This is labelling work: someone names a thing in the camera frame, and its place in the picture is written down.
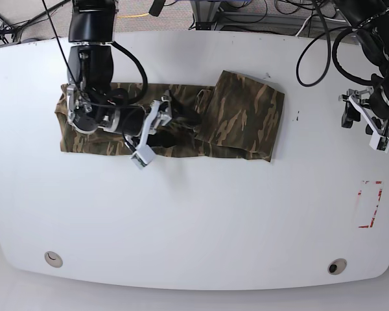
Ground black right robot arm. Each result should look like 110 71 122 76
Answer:
64 1 201 168

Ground red tape rectangle marking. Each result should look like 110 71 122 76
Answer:
354 181 383 229

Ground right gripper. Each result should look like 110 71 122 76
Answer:
67 84 202 156

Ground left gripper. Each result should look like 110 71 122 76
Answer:
339 73 389 139

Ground camouflage T-shirt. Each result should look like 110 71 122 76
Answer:
54 69 285 163

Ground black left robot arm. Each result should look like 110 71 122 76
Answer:
331 1 389 152

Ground left table cable grommet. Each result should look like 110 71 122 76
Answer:
44 251 63 268

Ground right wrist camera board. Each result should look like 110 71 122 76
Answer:
131 146 156 170

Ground right table cable grommet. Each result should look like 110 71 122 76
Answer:
327 259 348 275

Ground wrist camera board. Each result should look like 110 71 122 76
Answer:
370 135 389 153
131 146 156 170

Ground table cable grommet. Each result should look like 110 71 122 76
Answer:
327 259 348 275
44 251 63 268

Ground white cable on floor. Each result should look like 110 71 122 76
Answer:
294 14 312 37

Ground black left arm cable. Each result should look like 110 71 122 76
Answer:
295 0 377 87

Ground aluminium frame stand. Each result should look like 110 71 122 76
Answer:
189 0 266 31

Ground black tripod legs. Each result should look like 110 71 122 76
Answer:
0 1 72 47

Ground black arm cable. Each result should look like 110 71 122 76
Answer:
295 0 377 87
41 0 149 108

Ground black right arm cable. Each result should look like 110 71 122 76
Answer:
41 0 149 108

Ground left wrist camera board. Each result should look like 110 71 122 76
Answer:
370 135 389 153

